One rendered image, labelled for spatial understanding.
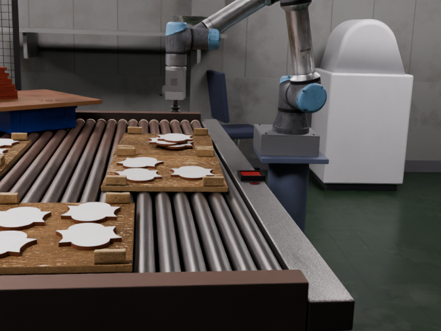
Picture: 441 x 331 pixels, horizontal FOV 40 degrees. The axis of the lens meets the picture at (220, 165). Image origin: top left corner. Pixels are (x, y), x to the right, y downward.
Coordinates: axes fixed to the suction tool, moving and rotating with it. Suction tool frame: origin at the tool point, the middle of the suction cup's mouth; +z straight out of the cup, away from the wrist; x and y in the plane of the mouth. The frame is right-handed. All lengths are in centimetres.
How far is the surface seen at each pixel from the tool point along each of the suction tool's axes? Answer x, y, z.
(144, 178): -1, 54, 12
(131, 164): -8.1, 37.0, 11.9
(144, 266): 11, 111, 14
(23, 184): -35, 57, 15
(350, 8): 109, -381, -50
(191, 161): 9.4, 25.6, 12.7
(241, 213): 28, 73, 15
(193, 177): 13, 50, 12
